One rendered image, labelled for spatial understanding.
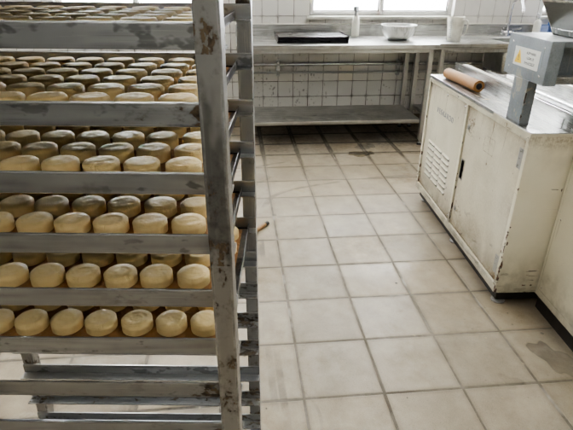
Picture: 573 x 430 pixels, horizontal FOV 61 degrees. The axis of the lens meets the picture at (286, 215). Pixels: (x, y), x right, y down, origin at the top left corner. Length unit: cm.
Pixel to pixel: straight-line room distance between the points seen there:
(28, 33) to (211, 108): 22
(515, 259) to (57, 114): 206
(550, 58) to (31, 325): 185
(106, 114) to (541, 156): 184
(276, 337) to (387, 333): 48
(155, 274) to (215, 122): 29
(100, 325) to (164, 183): 30
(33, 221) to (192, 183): 26
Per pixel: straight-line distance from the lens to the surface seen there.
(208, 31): 56
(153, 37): 60
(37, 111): 67
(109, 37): 62
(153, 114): 62
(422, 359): 212
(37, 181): 71
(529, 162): 219
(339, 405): 189
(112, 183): 67
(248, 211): 112
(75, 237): 72
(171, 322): 82
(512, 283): 246
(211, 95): 57
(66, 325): 87
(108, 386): 88
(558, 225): 234
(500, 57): 495
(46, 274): 83
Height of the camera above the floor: 138
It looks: 26 degrees down
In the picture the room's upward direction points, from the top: straight up
